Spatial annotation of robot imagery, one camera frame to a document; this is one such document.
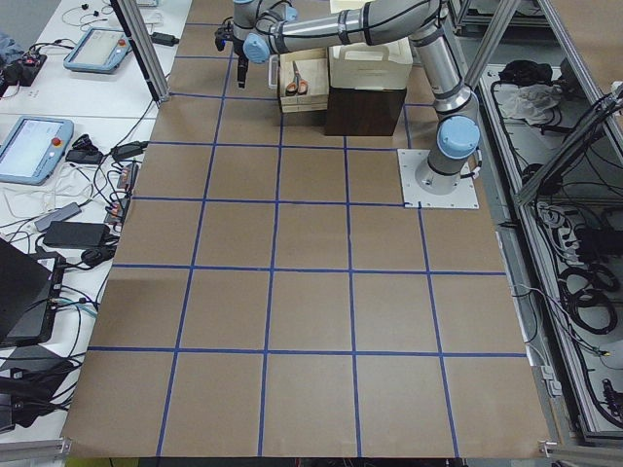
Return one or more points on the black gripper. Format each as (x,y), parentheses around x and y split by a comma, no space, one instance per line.
(240,58)

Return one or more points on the white drawer handle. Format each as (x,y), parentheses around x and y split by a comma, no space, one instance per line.
(273,72)

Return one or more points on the grey orange handled scissors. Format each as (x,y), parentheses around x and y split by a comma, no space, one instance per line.
(298,86)

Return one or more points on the light wooden drawer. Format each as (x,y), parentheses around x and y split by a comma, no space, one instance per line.
(313,66)

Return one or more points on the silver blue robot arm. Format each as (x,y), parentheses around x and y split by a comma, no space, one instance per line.
(259,30)

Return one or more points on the black power adapter on desk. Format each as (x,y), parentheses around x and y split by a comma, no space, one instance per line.
(164,39)

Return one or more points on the white plastic tray box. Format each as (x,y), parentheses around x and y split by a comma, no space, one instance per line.
(362,67)

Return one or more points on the dark brown wooden cabinet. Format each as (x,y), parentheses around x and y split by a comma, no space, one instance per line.
(352,112)

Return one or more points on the blue teach pendant far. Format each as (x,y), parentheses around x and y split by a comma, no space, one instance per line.
(99,51)

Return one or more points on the blue teach pendant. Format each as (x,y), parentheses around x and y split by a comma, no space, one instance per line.
(33,149)
(99,51)

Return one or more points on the blue teach pendant near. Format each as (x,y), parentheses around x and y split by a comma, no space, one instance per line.
(33,149)

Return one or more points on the grey usb hub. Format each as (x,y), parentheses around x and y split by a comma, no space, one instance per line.
(62,214)

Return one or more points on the black power adapter brick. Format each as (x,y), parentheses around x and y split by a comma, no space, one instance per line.
(74,235)

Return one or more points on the crumpled white cloth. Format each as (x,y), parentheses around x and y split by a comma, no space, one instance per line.
(533,104)

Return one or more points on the black laptop computer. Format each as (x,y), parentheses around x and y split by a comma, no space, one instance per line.
(30,284)

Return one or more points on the aluminium frame post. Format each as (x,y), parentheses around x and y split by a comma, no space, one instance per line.
(130,19)

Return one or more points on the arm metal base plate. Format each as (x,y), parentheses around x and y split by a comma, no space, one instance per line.
(422,187)

